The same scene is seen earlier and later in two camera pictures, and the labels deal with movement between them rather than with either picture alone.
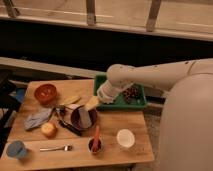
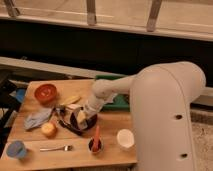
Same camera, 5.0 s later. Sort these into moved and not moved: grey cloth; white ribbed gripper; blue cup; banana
Moved: white ribbed gripper
Not moved: banana; blue cup; grey cloth
